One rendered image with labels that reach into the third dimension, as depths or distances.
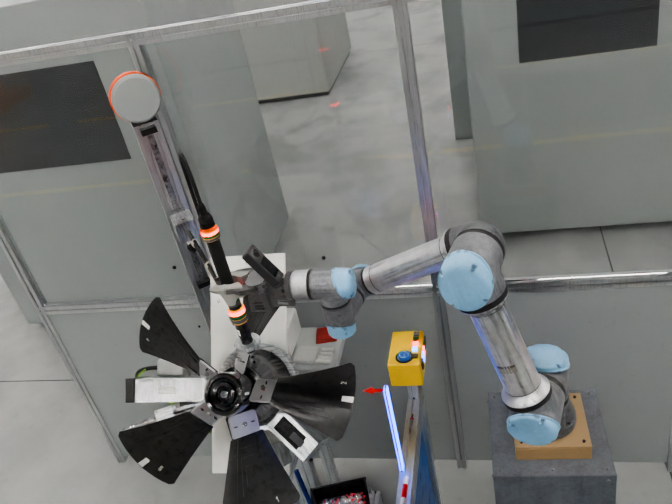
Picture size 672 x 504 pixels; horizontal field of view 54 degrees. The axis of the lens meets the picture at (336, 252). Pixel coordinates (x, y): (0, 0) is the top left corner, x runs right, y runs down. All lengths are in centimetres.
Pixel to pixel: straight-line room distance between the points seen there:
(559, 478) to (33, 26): 316
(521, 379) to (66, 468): 276
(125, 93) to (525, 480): 159
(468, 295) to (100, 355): 210
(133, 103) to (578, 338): 176
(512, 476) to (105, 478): 234
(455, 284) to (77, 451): 284
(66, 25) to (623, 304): 286
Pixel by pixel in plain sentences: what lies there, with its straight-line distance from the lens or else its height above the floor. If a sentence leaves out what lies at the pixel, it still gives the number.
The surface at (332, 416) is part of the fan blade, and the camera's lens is 184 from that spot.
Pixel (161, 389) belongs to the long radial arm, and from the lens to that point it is 218.
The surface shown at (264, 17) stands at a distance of 214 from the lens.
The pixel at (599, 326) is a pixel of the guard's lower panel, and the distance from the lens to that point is 261.
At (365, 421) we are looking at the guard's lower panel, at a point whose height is 29.
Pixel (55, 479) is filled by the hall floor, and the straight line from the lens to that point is 384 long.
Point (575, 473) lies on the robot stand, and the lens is 187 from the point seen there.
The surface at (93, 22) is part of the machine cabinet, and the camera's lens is 366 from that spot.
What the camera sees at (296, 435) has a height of 103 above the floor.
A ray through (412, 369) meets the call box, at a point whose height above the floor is 105.
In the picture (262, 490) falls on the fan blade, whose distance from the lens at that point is 198.
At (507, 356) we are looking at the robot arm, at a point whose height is 142.
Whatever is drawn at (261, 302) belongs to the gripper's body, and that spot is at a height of 151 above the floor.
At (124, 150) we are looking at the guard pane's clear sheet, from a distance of 251.
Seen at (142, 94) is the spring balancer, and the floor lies 189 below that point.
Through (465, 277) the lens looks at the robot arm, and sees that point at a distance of 140.
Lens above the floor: 245
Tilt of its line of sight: 32 degrees down
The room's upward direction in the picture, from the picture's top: 13 degrees counter-clockwise
